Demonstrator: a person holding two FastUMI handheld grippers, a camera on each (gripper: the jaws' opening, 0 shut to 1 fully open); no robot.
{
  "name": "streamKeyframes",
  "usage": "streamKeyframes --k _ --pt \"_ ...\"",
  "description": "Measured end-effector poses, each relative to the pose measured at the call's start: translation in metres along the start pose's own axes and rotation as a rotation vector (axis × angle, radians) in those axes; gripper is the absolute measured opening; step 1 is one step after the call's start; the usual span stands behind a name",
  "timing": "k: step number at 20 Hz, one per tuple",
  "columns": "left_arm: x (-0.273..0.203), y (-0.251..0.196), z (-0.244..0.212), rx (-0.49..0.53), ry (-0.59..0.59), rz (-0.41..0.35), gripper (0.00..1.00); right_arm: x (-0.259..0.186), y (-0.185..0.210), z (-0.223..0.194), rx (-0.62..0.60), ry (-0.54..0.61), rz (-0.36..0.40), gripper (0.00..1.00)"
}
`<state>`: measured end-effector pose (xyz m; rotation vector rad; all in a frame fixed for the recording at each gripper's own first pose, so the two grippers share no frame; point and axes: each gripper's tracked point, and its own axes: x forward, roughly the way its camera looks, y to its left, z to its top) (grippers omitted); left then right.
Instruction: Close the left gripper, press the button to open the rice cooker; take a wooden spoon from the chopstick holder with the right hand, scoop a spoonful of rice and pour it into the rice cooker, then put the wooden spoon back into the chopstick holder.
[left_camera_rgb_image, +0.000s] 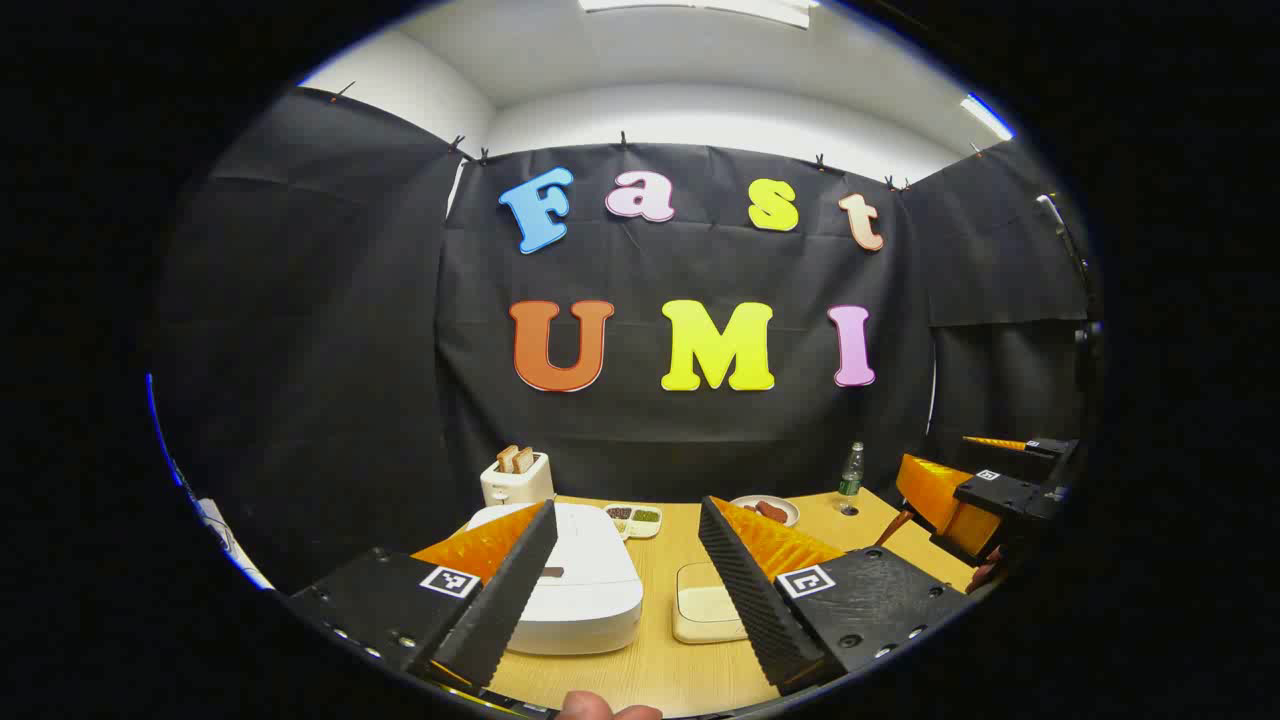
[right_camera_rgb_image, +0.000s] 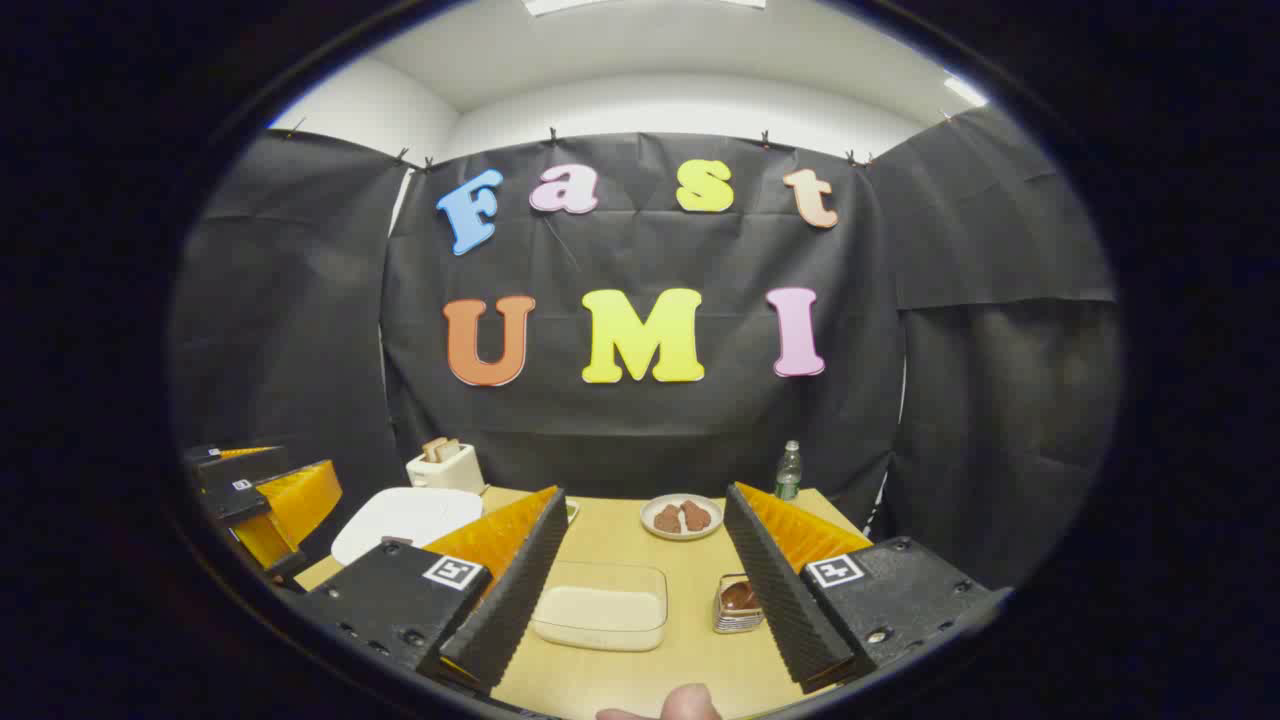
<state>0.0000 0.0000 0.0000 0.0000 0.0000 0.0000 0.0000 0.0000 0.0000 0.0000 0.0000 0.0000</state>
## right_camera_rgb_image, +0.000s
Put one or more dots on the black backdrop cloth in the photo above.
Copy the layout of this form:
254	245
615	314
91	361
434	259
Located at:
300	300

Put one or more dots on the brown wooden spoon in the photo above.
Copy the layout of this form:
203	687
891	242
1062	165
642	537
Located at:
738	596

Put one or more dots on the white round plate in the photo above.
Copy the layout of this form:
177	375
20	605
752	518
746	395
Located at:
650	525

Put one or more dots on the clear plastic box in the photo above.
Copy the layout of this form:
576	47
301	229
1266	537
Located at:
600	575

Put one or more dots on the brown meat piece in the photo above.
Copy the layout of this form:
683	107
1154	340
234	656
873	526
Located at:
668	519
696	516

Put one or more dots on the ceiling light panel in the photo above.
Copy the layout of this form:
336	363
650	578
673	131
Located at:
640	5

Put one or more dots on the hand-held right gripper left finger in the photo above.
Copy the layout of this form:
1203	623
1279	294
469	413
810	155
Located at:
510	600

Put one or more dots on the white rice cooker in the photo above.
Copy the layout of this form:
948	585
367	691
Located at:
400	520

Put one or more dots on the clear green-label water bottle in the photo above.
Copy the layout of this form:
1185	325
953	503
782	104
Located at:
788	478

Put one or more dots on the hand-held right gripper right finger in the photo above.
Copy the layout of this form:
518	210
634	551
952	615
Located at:
780	600

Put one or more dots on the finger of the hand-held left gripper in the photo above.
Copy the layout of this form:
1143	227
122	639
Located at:
235	468
295	505

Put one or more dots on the white toaster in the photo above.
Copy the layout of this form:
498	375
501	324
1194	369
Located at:
450	474

